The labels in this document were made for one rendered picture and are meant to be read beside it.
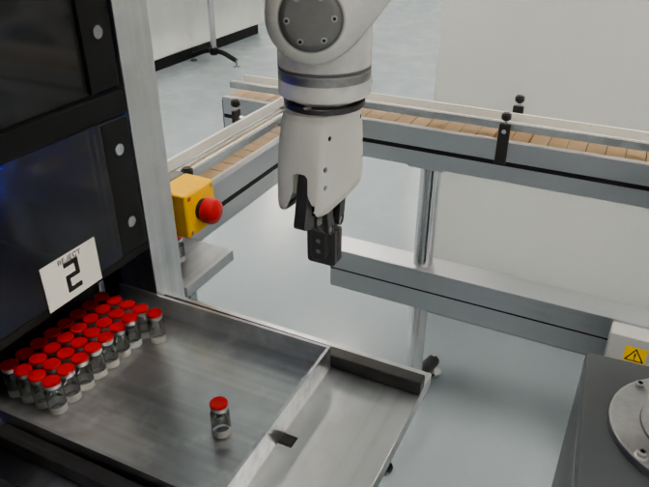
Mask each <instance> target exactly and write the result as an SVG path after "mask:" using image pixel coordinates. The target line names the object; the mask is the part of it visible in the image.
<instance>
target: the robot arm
mask: <svg viewBox="0 0 649 487"><path fill-rule="evenodd" d="M390 1H391V0H265V7H264V17H265V25H266V28H267V31H268V35H269V37H270V39H271V41H272V42H273V44H274V45H275V46H276V48H277V70H278V93H279V95H280V96H282V97H283V98H284V105H285V107H286V108H285V109H284V110H283V115H282V121H281V128H280V135H279V148H278V204H279V207H280V209H283V210H286V209H289V208H290V207H291V206H293V205H294V203H296V209H295V220H294V228H295V229H298V230H302V231H307V257H308V259H309V260H310V261H313V262H317V263H321V264H325V265H328V266H331V267H333V266H335V264H336V263H337V262H338V261H339V260H340V259H341V257H342V226H338V224H339V225H341V224H342V223H343V220H344V212H345V202H346V197H347V195H348V194H350V193H351V192H352V191H353V190H354V189H355V187H356V186H357V185H358V183H359V181H360V178H361V172H362V157H363V133H362V112H361V108H362V107H364V105H365V98H366V97H368V96H369V95H370V93H371V83H372V81H373V75H372V47H373V23H374V22H375V21H376V19H377V18H378V17H379V16H380V14H381V13H382V11H383V10H384V9H385V8H386V6H387V5H388V4H389V2H390ZM607 422H608V428H609V431H610V434H611V436H612V438H613V439H614V441H615V443H616V444H617V446H618V448H619V449H620V450H621V451H622V453H623V454H624V455H625V456H626V457H627V459H628V460H629V461H631V462H632V463H633V464H634V465H635V466H636V467H637V468H638V469H639V470H640V471H642V472H643V473H645V474H646V475H647V476H649V379H644V380H637V381H635V382H632V383H630V384H627V385H626V386H624V387H622V388H620V389H619V390H618V391H617V392H616V393H615V394H614V396H613V398H612V400H611V402H610V405H609V408H608V414H607Z"/></svg>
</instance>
